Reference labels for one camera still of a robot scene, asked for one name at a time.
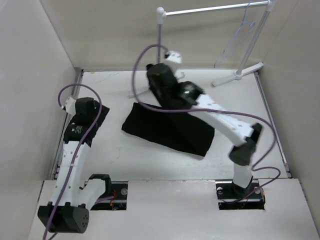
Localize black trousers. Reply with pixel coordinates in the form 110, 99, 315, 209
121, 102, 215, 157

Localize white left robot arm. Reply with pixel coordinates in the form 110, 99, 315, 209
37, 97, 112, 234

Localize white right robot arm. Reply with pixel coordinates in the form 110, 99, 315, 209
146, 63, 263, 198

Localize white clothes rack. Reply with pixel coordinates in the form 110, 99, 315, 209
127, 0, 277, 86

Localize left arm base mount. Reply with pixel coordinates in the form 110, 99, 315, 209
91, 181, 129, 211

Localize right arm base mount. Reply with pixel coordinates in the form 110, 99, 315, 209
215, 179, 266, 210

